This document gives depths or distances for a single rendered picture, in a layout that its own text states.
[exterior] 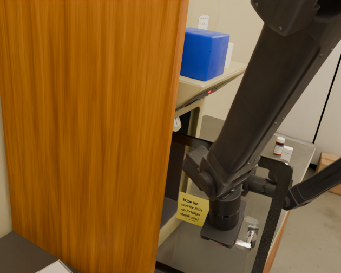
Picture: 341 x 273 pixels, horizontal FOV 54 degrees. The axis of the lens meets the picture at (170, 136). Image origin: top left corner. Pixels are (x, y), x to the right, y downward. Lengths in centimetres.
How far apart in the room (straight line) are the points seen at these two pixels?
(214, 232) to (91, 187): 31
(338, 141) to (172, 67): 340
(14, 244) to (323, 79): 326
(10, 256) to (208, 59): 77
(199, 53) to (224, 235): 36
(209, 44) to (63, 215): 57
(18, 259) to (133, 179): 48
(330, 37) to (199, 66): 44
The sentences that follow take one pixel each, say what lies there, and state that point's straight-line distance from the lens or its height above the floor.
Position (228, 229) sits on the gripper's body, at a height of 127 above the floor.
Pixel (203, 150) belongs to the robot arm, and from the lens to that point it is 63.
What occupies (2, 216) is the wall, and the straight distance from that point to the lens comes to 118.
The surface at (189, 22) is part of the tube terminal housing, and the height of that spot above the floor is 161.
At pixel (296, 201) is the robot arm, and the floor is 115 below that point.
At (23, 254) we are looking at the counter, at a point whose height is 94.
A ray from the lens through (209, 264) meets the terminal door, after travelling 88.
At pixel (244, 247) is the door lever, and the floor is 120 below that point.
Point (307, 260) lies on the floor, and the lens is 277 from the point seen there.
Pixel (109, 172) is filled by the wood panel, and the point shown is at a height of 129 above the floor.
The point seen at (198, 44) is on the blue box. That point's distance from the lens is 70.
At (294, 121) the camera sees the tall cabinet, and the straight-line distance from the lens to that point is 391.
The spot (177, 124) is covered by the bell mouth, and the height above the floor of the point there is 133.
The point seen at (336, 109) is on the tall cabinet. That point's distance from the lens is 382.
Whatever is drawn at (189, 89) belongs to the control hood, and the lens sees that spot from 68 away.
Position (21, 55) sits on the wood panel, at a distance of 87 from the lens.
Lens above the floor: 168
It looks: 24 degrees down
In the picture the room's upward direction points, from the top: 7 degrees clockwise
